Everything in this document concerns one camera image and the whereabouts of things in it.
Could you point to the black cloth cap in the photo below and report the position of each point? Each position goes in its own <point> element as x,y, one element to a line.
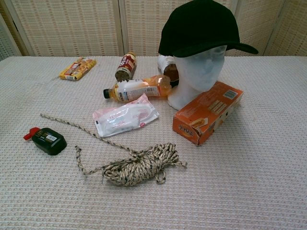
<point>199,26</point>

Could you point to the white foam mannequin head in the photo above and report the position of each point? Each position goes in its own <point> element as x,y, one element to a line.
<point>199,72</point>

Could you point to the black bottle with red cap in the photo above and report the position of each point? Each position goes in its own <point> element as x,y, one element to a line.
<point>50,141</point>

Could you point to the pink wet wipes pack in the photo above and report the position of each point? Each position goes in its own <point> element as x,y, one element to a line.
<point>124,117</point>

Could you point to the orange juice bottle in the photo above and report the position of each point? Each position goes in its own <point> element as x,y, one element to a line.
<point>134,92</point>

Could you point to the orange cardboard box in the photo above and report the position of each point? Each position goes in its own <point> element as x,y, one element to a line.
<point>204,115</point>

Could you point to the white label tea bottle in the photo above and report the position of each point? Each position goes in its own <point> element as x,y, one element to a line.
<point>165,62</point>

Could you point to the red Costa coffee bottle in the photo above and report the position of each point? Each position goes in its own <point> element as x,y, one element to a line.
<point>126,65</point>

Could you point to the yellow snack pack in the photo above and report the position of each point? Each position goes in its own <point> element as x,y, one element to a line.
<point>76,68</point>

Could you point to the white woven tablecloth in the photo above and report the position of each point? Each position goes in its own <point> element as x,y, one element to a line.
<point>239,179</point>

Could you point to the beige woven folding screen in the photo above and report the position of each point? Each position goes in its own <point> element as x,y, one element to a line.
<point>72,24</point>

